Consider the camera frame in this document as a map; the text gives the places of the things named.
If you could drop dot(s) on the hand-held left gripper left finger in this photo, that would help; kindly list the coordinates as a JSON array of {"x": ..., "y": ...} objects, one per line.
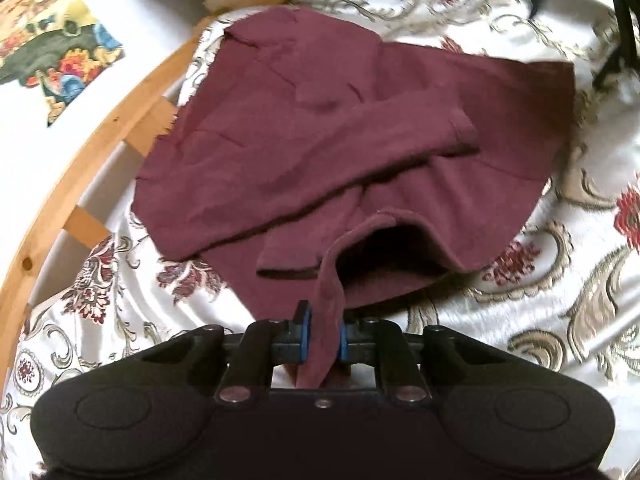
[{"x": 304, "y": 335}]

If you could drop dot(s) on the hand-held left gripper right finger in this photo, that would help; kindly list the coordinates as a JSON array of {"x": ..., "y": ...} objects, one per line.
[{"x": 343, "y": 347}]

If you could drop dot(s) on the maroon sweater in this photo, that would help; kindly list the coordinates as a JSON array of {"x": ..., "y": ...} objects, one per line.
[{"x": 310, "y": 150}]

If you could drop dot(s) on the white floral bedspread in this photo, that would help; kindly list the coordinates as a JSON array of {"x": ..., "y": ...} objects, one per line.
[{"x": 550, "y": 210}]

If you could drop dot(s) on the colourful floral patterned cloth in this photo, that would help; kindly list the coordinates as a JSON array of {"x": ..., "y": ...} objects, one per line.
[{"x": 65, "y": 60}]

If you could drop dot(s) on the wooden bed frame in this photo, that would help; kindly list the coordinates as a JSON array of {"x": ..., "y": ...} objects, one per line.
[{"x": 100, "y": 135}]

